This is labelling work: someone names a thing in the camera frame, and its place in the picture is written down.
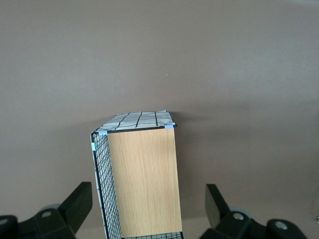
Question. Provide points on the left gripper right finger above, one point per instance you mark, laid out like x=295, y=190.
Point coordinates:
x=229, y=226

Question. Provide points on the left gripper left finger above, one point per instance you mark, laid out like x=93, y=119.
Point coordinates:
x=64, y=219

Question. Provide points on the wooden shelf board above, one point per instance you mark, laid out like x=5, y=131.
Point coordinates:
x=144, y=186

